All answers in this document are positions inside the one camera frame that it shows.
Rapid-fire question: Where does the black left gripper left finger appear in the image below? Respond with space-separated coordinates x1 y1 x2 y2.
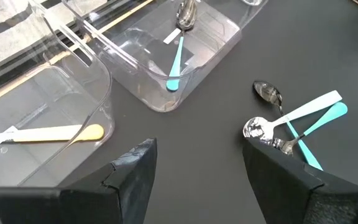
0 138 158 224

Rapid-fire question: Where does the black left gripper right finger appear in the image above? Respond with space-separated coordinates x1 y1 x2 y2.
242 136 358 224

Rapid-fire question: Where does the yellow-handled metal utensil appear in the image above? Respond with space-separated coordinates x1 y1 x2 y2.
0 123 105 147

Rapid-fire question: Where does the teal thin-handled spoon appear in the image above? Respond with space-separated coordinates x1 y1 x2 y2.
165 0 198 93
272 101 349 156
252 80 324 171

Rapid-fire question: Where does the clear plastic bin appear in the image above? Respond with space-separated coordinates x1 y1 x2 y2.
0 9 116 188
61 0 242 113

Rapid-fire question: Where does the mint wide-handled spoon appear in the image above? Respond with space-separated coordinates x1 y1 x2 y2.
242 90 344 142

